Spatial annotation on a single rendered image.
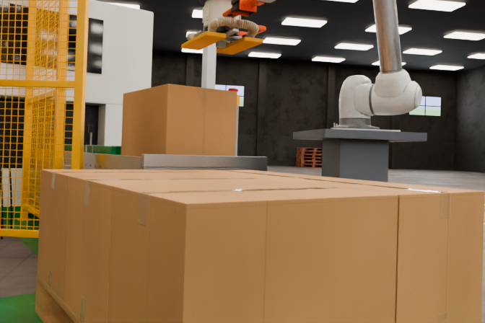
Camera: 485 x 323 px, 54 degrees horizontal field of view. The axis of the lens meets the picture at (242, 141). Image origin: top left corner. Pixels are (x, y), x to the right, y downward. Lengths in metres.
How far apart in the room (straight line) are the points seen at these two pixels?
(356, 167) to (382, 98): 0.35
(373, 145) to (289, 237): 1.43
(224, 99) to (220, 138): 0.20
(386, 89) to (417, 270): 1.18
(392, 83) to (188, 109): 0.98
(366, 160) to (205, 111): 0.82
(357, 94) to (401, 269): 1.27
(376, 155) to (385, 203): 1.19
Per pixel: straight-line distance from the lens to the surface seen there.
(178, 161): 2.28
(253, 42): 2.27
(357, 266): 1.19
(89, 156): 2.96
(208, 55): 5.71
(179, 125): 2.35
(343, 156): 2.34
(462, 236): 1.52
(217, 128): 2.46
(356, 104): 2.42
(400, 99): 2.35
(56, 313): 1.98
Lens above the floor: 0.64
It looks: 1 degrees up
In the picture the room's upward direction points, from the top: 2 degrees clockwise
